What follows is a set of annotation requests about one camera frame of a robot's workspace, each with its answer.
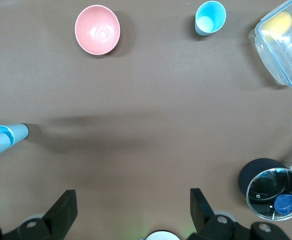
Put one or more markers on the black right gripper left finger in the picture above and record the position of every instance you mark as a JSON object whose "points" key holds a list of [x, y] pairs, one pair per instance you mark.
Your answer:
{"points": [[61, 212]]}

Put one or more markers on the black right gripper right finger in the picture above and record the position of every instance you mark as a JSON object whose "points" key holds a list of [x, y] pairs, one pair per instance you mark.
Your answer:
{"points": [[202, 215]]}

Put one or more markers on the glass lid blue knob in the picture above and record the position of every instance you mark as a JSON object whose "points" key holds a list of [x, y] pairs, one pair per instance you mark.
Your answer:
{"points": [[268, 190]]}

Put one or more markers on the brown table cloth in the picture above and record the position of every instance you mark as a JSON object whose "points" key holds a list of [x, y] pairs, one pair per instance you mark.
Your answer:
{"points": [[135, 112]]}

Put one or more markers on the pink bowl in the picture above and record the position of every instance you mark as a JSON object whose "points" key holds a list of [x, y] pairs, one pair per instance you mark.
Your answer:
{"points": [[97, 30]]}

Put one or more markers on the clear plastic lidded container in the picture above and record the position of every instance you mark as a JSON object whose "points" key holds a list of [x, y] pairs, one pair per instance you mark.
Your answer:
{"points": [[285, 57]]}

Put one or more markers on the yellow round sponge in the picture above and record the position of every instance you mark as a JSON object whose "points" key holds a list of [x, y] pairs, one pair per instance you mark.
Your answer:
{"points": [[279, 23]]}

